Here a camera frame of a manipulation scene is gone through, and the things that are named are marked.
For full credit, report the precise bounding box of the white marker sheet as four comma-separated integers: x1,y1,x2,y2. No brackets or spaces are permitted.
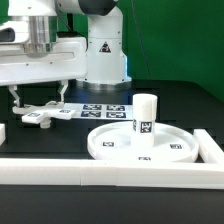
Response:
64,103,132,120

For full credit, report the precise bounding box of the white U-shaped fence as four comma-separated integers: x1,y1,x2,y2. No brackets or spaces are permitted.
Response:
0,123,224,190

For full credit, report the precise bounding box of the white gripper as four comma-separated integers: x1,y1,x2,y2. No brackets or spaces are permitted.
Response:
0,37,87,107

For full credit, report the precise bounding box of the white cross-shaped table base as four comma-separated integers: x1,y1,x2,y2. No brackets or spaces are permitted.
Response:
13,101,76,129

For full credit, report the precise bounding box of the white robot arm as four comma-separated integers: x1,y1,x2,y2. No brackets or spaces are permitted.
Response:
0,0,131,94

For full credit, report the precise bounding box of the white round table top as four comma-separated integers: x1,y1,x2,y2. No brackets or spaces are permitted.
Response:
87,121,199,163

